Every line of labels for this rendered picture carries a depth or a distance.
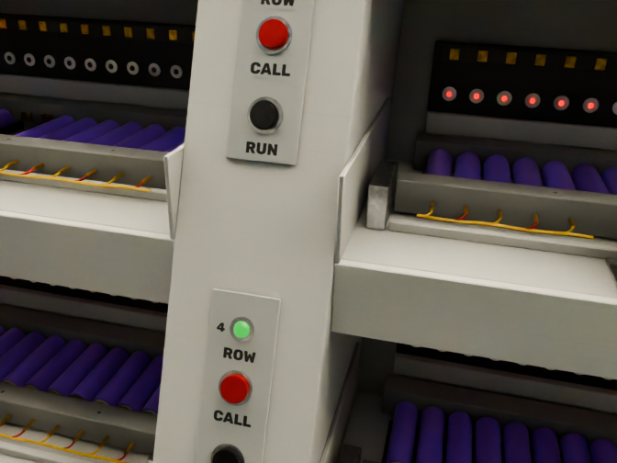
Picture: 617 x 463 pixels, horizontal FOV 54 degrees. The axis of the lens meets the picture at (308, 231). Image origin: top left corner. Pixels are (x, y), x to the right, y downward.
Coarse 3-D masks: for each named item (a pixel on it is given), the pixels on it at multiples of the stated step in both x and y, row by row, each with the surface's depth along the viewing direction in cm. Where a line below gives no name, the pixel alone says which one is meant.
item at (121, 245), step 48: (96, 96) 54; (144, 96) 53; (0, 192) 41; (48, 192) 41; (0, 240) 38; (48, 240) 37; (96, 240) 36; (144, 240) 35; (96, 288) 38; (144, 288) 37
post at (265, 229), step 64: (320, 0) 32; (384, 0) 39; (192, 64) 34; (320, 64) 32; (384, 64) 43; (192, 128) 34; (320, 128) 33; (192, 192) 34; (256, 192) 34; (320, 192) 33; (192, 256) 35; (256, 256) 34; (320, 256) 33; (192, 320) 35; (320, 320) 33; (192, 384) 35; (320, 384) 34; (192, 448) 35; (320, 448) 37
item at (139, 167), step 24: (0, 144) 43; (24, 144) 42; (48, 144) 42; (72, 144) 43; (96, 144) 43; (0, 168) 44; (24, 168) 43; (48, 168) 43; (72, 168) 42; (96, 168) 42; (120, 168) 41; (144, 168) 41
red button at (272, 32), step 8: (264, 24) 32; (272, 24) 32; (280, 24) 32; (264, 32) 32; (272, 32) 32; (280, 32) 32; (264, 40) 32; (272, 40) 32; (280, 40) 32; (272, 48) 32
